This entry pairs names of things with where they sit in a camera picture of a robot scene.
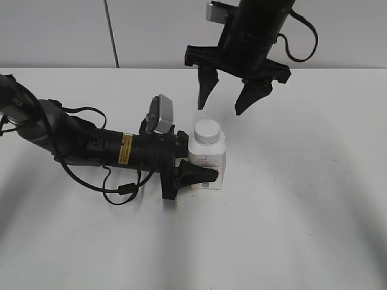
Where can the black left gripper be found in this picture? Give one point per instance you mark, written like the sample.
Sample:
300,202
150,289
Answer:
156,153

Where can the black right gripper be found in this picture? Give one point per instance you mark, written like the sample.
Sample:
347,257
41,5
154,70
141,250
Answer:
243,56

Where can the white square drink bottle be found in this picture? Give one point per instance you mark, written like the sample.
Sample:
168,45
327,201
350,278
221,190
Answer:
211,156

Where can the white ribbed screw cap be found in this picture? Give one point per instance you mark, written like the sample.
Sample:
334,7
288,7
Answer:
207,132

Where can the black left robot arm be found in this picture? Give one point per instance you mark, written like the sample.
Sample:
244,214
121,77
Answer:
73,141

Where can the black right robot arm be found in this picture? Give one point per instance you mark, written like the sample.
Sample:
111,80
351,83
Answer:
249,32

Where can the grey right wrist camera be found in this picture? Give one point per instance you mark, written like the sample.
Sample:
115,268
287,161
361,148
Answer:
218,12

